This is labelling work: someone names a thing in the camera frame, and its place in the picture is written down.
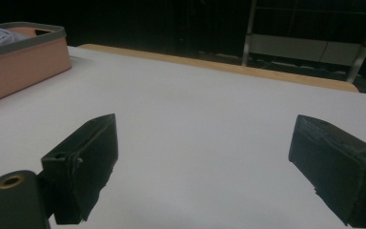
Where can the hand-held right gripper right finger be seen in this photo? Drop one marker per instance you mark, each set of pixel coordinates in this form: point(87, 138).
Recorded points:
point(340, 168)

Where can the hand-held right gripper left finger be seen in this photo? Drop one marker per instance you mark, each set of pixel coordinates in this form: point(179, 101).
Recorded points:
point(82, 159)

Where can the pink plastic basket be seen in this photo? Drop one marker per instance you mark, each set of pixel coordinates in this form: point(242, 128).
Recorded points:
point(22, 70)

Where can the white table mat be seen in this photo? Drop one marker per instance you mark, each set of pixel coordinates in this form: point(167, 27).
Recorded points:
point(197, 133)

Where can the white metal stand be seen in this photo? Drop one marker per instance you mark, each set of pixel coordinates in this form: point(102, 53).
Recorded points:
point(298, 47)

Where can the wooden board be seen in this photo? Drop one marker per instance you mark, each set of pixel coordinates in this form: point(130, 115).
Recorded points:
point(219, 66)

